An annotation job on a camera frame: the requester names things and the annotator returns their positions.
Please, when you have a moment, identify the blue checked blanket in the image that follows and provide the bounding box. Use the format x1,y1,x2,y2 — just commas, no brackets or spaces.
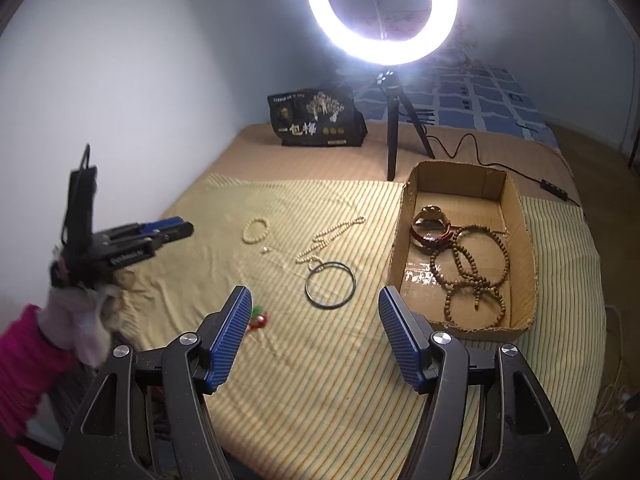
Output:
352,45,556,148

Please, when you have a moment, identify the black bangle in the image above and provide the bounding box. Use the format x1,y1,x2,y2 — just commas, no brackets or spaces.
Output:
305,261,357,309

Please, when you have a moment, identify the wooden bead necklace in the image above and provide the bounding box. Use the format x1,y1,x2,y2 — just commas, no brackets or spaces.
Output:
430,225,508,333

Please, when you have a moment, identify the person's left hand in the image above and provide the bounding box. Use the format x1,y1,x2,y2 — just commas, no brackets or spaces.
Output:
39,255,123,367

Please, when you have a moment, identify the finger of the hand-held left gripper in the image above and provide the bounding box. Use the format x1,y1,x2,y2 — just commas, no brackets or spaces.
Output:
150,222,195,248
140,216,185,237

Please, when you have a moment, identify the brown bed sheet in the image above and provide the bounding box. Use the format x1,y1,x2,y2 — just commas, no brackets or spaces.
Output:
160,122,586,221

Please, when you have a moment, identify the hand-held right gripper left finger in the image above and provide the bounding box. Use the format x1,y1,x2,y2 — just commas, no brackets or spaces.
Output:
54,286,253,480

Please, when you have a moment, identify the black power cable with switch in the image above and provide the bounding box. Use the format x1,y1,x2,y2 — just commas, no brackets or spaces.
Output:
422,132,586,208

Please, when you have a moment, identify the black tripod stand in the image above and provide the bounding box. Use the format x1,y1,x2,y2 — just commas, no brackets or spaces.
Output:
375,67,436,182

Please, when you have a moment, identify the cardboard box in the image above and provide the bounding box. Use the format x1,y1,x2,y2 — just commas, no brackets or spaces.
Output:
385,160,540,340

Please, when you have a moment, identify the yellow striped cloth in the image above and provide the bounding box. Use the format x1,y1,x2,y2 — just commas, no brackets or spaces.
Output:
107,172,608,480

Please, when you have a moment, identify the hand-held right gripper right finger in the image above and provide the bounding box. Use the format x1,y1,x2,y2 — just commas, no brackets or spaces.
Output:
377,285,583,480

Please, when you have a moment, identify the brown strap wristwatch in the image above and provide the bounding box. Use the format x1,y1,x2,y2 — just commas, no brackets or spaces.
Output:
411,205,463,250

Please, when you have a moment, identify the cream bead bracelet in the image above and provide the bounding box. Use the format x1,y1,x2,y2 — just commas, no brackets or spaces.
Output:
242,217,271,243

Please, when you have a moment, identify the pearl necklace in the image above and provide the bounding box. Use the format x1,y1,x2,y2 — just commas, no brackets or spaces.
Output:
294,215,367,275

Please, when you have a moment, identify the black printed snack bag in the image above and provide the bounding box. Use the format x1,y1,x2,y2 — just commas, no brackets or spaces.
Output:
266,87,368,150

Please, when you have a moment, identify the floral pillow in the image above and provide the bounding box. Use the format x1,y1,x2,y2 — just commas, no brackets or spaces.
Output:
435,20,481,68

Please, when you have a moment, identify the white cable bundle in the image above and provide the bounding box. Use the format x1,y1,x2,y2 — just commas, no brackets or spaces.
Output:
590,385,636,480

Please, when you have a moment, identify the white ring light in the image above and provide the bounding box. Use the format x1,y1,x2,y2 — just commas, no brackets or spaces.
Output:
306,0,458,66

